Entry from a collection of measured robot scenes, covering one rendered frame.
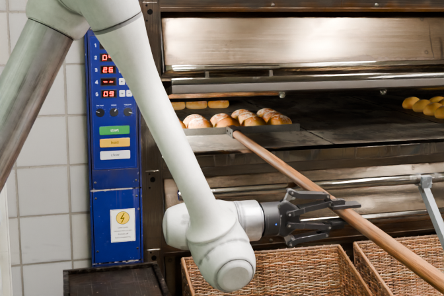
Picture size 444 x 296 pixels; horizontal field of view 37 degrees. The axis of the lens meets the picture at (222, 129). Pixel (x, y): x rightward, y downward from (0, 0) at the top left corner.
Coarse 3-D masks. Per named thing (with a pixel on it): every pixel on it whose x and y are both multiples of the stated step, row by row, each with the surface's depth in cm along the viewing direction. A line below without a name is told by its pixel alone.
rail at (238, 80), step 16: (176, 80) 192; (192, 80) 193; (208, 80) 195; (224, 80) 196; (240, 80) 197; (256, 80) 198; (272, 80) 200; (288, 80) 201; (304, 80) 202; (320, 80) 203; (336, 80) 205; (352, 80) 206
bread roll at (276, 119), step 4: (272, 116) 255; (276, 116) 254; (280, 116) 254; (284, 116) 255; (268, 120) 255; (272, 120) 254; (276, 120) 253; (280, 120) 253; (284, 120) 254; (288, 120) 255; (268, 124) 254; (272, 124) 253; (276, 124) 253
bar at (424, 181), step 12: (324, 180) 185; (336, 180) 186; (348, 180) 186; (360, 180) 187; (372, 180) 188; (384, 180) 189; (396, 180) 190; (408, 180) 191; (420, 180) 192; (432, 180) 193; (216, 192) 177; (228, 192) 177; (240, 192) 178; (252, 192) 179; (264, 192) 180; (276, 192) 181; (420, 192) 193; (432, 204) 189; (432, 216) 188
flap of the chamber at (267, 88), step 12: (228, 84) 196; (240, 84) 197; (252, 84) 198; (264, 84) 199; (276, 84) 200; (288, 84) 201; (300, 84) 202; (312, 84) 203; (324, 84) 204; (336, 84) 205; (348, 84) 206; (360, 84) 207; (372, 84) 208; (384, 84) 209; (396, 84) 210; (408, 84) 211; (420, 84) 212; (432, 84) 213; (168, 96) 202; (180, 96) 205; (192, 96) 208; (204, 96) 210; (216, 96) 213; (228, 96) 216
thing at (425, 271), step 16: (256, 144) 216; (272, 160) 197; (288, 176) 184; (304, 176) 177; (352, 224) 145; (368, 224) 140; (384, 240) 132; (400, 256) 126; (416, 256) 123; (416, 272) 120; (432, 272) 116
